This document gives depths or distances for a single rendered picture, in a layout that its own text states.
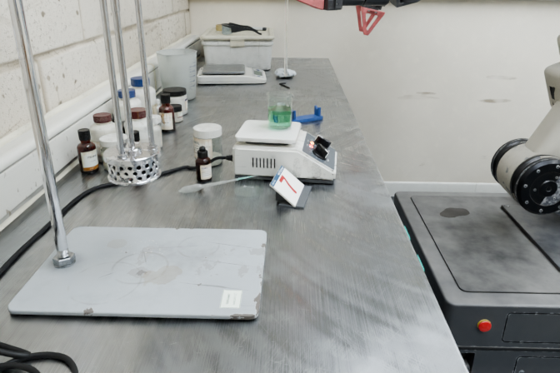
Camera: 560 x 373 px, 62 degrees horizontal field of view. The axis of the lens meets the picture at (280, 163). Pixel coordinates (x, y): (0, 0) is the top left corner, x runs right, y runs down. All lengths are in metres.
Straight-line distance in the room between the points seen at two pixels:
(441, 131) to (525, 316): 1.40
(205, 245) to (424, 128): 1.99
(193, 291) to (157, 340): 0.08
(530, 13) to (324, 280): 2.15
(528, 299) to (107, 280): 1.06
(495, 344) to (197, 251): 0.94
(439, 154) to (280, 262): 2.04
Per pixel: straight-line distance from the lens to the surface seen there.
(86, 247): 0.74
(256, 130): 0.94
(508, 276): 1.46
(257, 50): 2.03
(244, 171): 0.92
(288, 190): 0.84
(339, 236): 0.74
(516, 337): 1.43
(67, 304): 0.64
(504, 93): 2.66
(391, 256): 0.71
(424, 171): 2.66
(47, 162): 0.65
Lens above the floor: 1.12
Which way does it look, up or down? 22 degrees down
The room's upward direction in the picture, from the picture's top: straight up
